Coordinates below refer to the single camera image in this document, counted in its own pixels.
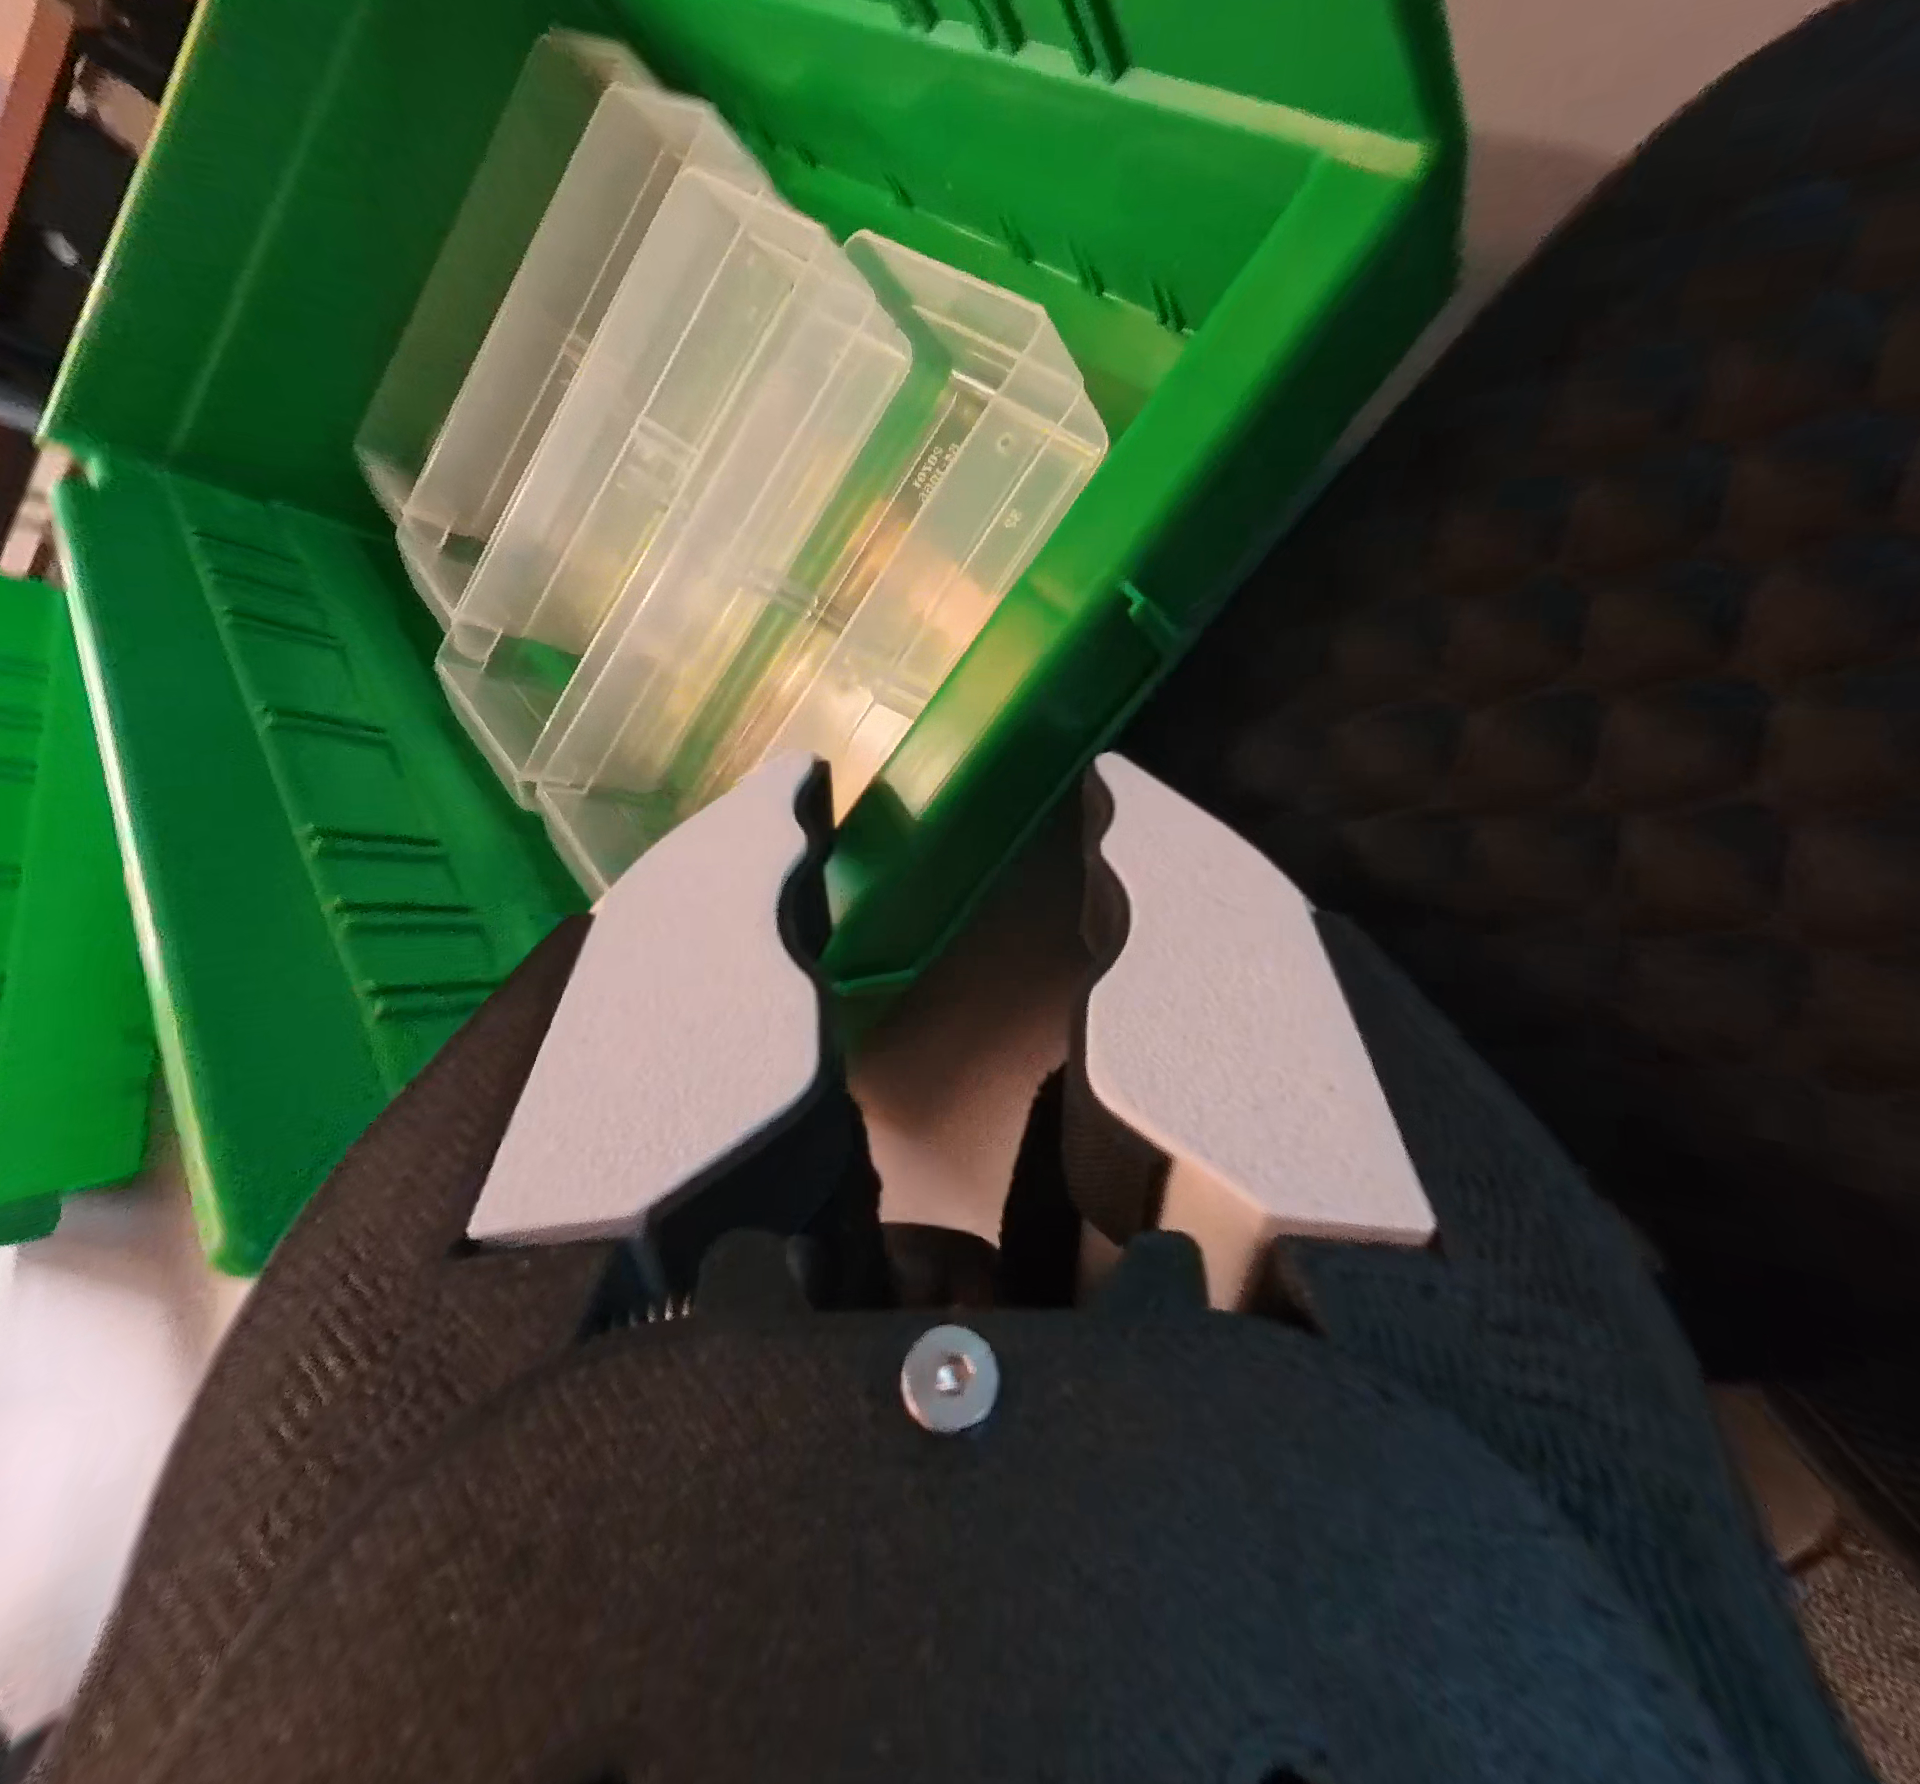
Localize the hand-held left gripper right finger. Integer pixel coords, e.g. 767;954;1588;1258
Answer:
1080;752;1439;1247

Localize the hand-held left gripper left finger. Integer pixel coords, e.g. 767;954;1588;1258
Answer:
466;757;839;1251

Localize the green plastic bin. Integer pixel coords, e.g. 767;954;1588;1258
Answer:
0;583;159;1247
38;0;1470;1284

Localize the black quilted cloth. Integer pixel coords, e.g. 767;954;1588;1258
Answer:
1142;0;1920;1382

